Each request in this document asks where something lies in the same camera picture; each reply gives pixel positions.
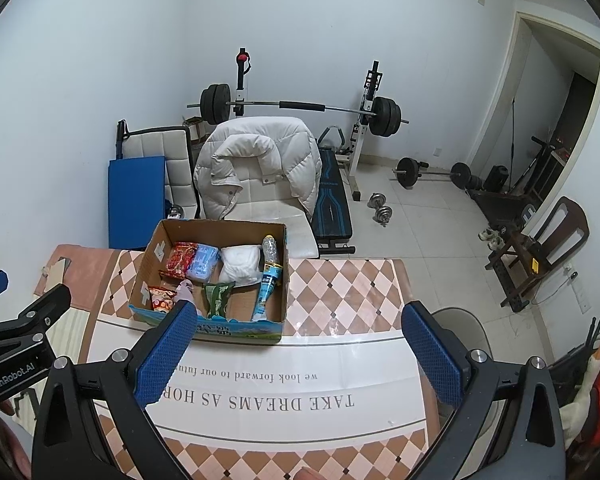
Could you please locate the pink table cover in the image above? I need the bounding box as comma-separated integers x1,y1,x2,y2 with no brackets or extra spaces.
32,244,122,312

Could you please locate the dark wooden chair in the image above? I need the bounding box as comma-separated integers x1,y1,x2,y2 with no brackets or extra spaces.
484,196,590,314

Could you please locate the green snack packet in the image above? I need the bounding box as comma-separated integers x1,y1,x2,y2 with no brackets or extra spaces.
201,281,237,320

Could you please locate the black router with antennas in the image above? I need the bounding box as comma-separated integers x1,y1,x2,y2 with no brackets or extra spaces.
581,312,600,357

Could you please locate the white chair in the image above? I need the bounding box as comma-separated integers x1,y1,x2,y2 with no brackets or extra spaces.
200,195,322,261

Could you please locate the white goose plush toy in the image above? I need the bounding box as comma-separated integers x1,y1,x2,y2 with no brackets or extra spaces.
557,339,600,450

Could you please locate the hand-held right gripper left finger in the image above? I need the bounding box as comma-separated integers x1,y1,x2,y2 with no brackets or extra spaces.
32,301,199,480

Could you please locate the long barbell with black plates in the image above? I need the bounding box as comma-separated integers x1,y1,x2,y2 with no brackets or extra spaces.
187,82,410,139

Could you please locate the light blue tissue pack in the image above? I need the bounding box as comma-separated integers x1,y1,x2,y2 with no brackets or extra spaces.
186,244,221,282

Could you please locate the red snack packet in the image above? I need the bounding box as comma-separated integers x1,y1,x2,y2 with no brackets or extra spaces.
158,242,200,281

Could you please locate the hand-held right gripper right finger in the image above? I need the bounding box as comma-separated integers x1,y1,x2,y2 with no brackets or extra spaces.
401,301,566,480

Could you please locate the pale purple cloth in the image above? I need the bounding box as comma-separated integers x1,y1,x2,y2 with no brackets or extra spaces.
172,280,199,307

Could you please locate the black kick scooter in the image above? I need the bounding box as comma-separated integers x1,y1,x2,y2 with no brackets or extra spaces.
511,136,572,197

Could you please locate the beige round chair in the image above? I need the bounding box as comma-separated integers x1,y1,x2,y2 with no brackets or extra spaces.
420,307,491,428

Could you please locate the black handled pole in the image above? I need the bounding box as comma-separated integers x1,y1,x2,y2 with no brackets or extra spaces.
115,120,131,162

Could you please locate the white weight rack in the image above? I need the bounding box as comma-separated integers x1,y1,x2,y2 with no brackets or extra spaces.
231,47,384,202

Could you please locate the white puffer jacket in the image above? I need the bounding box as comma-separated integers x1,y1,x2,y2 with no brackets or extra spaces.
193,116,324,222

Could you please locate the black and blue weight bench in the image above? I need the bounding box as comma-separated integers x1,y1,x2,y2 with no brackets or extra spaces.
315,127,357,256

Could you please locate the short barbell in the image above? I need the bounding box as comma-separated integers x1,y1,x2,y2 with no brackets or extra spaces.
392,156,474,191

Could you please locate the person's left hand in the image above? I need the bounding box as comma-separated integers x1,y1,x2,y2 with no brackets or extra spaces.
0,396,33,480

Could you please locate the black speaker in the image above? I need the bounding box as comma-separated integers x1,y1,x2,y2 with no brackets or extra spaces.
481,165,510,194

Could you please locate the cream ribbed mat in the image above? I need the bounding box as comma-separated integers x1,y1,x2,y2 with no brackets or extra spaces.
0,304,100,436

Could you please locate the orange cartoon snack packet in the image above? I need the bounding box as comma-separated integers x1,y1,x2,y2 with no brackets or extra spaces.
147,285,177,315

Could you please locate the pair of white shoes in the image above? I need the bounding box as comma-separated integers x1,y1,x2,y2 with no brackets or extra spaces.
477,227,504,251

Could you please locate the blue folded mat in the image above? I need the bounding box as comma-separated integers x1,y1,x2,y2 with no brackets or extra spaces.
108,156,167,252

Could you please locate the white padded panel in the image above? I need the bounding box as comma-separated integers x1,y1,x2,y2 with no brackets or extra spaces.
121,127,199,222

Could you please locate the long blue packet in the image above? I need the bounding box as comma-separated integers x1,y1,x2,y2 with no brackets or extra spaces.
251,266,284,322

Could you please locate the white soft plastic bag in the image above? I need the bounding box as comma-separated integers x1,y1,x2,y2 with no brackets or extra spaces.
218,245,263,285

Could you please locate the small cardboard piece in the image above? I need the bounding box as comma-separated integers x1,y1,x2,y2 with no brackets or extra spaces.
41,257,74,292

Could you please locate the cardboard box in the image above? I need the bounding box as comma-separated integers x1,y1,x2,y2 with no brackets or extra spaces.
128,219,289,344

